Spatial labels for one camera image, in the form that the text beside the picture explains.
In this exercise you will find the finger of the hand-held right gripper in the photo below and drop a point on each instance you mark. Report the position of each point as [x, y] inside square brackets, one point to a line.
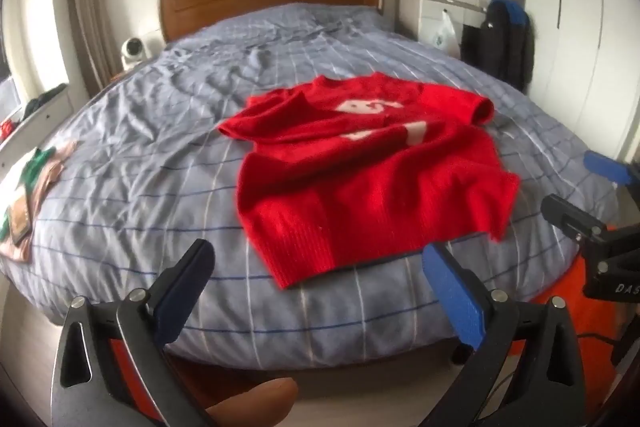
[607, 167]
[570, 217]

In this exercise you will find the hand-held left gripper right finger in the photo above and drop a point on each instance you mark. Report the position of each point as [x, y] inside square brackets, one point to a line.
[450, 287]

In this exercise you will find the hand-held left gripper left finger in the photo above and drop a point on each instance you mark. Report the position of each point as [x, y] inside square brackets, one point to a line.
[180, 302]

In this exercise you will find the red knitted sweater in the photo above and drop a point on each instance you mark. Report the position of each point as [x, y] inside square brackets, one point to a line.
[350, 187]

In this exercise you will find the pink and green folded clothes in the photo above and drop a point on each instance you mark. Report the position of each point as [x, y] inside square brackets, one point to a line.
[45, 172]

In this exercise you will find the dark clothes pile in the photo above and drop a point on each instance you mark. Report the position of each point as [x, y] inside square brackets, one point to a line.
[45, 97]

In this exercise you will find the person's orange clothing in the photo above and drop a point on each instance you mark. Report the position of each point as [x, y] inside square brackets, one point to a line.
[565, 287]

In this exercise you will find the white wardrobe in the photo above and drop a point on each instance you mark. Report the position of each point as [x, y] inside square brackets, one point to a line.
[575, 57]

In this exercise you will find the grey checked bed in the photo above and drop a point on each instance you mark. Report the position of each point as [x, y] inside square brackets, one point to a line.
[150, 147]

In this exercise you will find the black and blue jacket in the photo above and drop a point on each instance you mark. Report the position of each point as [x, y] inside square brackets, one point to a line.
[500, 42]

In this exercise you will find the white plastic bag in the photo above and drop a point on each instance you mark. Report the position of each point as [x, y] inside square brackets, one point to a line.
[444, 34]

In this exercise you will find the white dresser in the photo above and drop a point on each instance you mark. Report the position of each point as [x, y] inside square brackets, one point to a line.
[35, 127]

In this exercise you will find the white cabinet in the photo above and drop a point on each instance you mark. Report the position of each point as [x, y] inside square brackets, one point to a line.
[420, 14]

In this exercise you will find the beige curtain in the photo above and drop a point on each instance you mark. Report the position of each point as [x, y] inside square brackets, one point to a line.
[92, 17]

